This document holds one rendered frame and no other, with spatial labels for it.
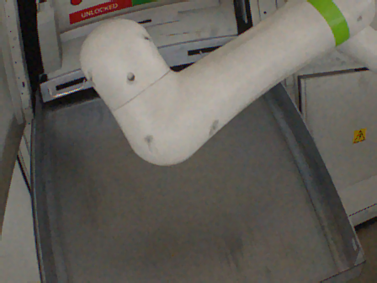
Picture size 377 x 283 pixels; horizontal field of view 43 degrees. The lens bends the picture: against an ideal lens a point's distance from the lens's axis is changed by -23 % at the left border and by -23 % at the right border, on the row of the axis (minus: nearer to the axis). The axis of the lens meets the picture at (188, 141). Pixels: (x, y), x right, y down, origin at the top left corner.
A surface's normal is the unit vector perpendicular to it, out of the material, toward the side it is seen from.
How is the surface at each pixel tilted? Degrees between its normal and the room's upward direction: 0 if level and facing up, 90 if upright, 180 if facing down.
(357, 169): 90
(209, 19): 90
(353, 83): 90
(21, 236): 90
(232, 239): 0
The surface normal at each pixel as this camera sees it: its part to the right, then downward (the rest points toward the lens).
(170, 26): 0.21, 0.61
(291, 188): -0.11, -0.76
